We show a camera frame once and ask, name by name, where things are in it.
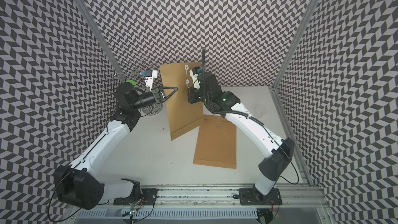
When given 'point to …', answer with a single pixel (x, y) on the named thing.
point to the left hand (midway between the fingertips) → (177, 90)
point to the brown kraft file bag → (216, 142)
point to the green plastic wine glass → (131, 82)
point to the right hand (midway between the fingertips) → (189, 93)
